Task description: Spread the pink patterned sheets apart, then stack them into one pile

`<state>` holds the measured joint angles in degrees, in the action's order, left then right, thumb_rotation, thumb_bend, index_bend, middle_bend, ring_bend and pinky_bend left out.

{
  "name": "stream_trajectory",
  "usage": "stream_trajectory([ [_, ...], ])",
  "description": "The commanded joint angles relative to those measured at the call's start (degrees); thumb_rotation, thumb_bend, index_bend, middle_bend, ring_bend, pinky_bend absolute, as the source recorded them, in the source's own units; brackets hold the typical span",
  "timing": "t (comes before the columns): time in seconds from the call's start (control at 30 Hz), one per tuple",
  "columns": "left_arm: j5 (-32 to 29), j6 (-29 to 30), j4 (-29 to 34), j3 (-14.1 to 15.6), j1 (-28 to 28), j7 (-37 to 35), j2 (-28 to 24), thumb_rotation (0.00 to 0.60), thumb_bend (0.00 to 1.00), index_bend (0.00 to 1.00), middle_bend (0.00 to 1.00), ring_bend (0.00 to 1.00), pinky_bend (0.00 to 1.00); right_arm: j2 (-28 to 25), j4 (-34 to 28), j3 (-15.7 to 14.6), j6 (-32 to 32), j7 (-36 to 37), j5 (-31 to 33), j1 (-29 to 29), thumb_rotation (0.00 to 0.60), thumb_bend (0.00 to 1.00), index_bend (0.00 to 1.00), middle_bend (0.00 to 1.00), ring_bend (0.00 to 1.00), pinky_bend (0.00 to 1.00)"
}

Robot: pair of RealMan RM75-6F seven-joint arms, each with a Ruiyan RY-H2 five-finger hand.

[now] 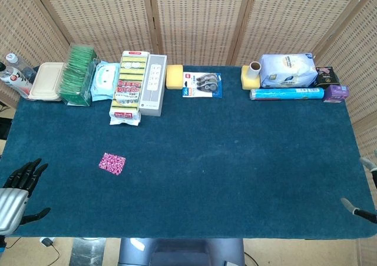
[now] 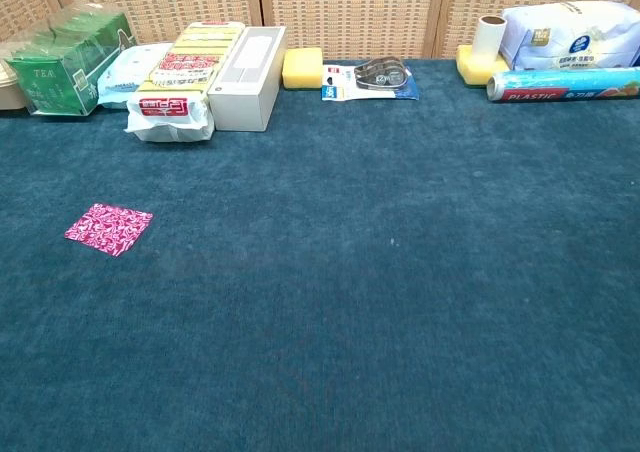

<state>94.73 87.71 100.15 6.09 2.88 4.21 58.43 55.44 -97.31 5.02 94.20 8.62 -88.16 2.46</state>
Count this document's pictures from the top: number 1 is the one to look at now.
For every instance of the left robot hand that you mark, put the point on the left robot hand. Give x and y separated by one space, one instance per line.
14 207

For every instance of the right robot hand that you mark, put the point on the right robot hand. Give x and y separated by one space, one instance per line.
365 213

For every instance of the pink patterned packet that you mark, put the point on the pink patterned packet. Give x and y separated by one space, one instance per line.
112 164

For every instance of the black background equipment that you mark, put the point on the black background equipment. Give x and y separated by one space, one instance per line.
3 127

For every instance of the grey metal floor plate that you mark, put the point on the grey metal floor plate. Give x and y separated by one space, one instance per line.
88 252

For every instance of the small purple box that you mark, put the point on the small purple box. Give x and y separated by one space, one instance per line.
335 93

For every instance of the bottles at left edge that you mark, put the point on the bottles at left edge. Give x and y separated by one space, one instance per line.
14 82

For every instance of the beige lidded food container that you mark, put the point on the beige lidded food container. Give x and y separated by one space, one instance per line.
45 82

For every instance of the black box pink print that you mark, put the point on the black box pink print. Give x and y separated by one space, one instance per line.
327 77

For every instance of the clear bottle white cap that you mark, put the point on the clear bottle white cap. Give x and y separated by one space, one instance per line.
20 66

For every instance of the blue plastic wrap roll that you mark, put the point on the blue plastic wrap roll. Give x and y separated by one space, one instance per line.
287 93

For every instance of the clear box green tea bags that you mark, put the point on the clear box green tea bags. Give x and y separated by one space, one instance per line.
76 77

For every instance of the light blue wet wipes pack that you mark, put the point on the light blue wet wipes pack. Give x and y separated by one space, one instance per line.
104 80

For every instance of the wicker folding screen panel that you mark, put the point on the wicker folding screen panel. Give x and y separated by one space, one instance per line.
97 16
294 16
23 27
200 21
353 57

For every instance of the white blue tissue pack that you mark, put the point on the white blue tissue pack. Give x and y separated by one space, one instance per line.
287 70

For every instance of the yellow scouring sponge multipack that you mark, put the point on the yellow scouring sponge multipack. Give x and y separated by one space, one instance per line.
128 86

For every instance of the blue carpet table mat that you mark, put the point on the blue carpet table mat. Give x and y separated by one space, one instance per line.
206 160

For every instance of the grey robot torso base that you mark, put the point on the grey robot torso base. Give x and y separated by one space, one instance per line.
182 252

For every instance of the yellow sponge block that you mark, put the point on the yellow sponge block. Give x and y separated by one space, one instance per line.
174 77
247 83

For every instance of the white roll cardboard core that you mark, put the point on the white roll cardboard core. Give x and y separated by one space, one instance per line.
255 71

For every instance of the white power strip box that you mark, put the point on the white power strip box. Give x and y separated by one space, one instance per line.
153 83

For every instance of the correction tape blister pack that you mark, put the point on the correction tape blister pack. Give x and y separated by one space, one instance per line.
203 85

